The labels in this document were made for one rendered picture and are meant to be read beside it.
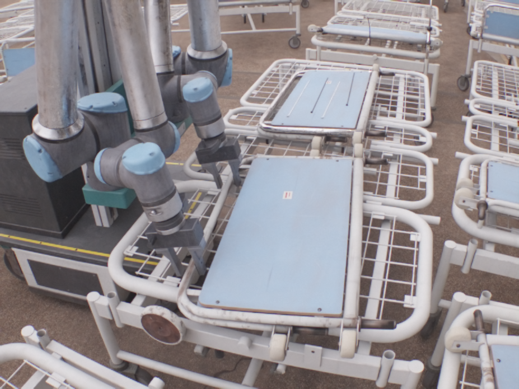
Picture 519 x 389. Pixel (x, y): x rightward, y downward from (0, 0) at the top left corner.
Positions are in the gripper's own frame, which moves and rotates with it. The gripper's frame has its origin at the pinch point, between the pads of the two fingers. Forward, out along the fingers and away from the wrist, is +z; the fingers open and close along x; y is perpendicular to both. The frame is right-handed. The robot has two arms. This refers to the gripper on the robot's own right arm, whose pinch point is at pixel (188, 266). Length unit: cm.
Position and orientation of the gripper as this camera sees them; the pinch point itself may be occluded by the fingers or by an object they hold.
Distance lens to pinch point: 123.3
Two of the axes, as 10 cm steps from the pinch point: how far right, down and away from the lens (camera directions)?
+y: -1.9, 5.4, -8.2
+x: 9.5, -1.2, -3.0
